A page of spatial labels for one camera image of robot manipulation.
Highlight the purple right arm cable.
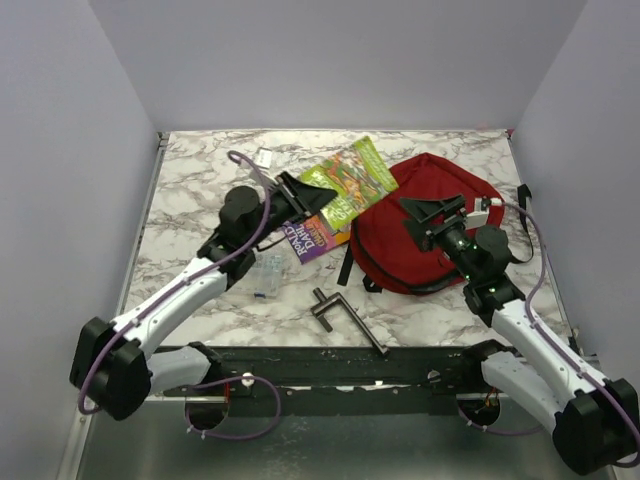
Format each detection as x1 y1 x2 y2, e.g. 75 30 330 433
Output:
464 199 640 471

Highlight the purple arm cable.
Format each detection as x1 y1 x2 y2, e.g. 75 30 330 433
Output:
464 199 640 471
77 152 282 442

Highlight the purple orange Roald Dahl book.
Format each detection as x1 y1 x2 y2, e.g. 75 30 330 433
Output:
283 215 350 265

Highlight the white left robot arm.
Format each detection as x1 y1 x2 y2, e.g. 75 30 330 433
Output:
69 172 337 420

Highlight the dark metal T-shaped tool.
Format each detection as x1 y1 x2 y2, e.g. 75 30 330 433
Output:
310 288 390 358

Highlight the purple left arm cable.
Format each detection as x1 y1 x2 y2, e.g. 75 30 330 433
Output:
77 152 282 442

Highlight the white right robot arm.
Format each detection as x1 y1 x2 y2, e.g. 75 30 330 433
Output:
400 195 639 475

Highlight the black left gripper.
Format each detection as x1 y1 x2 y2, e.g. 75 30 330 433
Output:
248 171 339 249

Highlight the aluminium rail frame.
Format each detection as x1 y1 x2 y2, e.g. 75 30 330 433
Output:
54 130 621 480

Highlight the clear plastic bag of parts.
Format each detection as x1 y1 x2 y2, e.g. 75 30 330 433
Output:
249 253 284 299

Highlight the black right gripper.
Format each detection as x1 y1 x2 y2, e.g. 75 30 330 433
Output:
400 193 480 283

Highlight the green treehouse book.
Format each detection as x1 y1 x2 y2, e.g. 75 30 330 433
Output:
299 136 399 233

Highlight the red backpack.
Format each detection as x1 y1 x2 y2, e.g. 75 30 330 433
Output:
337 153 503 296

